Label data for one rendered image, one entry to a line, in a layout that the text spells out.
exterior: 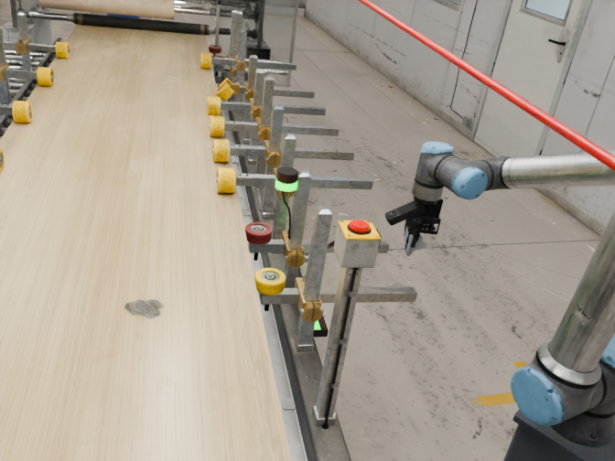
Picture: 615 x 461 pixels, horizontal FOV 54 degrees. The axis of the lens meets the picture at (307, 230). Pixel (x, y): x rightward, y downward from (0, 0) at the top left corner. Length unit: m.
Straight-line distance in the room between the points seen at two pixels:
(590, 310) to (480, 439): 1.23
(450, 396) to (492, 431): 0.22
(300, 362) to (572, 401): 0.67
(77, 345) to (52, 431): 0.23
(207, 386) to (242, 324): 0.21
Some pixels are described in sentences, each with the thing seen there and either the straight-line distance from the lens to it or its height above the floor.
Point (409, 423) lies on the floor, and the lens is 2.54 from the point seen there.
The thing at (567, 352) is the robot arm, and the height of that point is 0.93.
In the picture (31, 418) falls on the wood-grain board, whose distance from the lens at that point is 1.23.
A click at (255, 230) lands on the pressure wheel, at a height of 0.90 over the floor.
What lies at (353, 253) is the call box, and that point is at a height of 1.19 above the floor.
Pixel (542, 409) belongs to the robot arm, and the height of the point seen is 0.78.
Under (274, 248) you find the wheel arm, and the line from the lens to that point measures 1.79.
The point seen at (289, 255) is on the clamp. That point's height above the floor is 0.86.
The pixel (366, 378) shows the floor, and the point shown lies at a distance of 2.67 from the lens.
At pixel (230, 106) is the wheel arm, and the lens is 2.65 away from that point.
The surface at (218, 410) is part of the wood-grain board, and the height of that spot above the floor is 0.90.
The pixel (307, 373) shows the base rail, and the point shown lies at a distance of 1.59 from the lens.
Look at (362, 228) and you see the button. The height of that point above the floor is 1.23.
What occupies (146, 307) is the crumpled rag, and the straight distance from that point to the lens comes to 1.42.
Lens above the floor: 1.77
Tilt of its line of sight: 29 degrees down
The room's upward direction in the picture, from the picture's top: 8 degrees clockwise
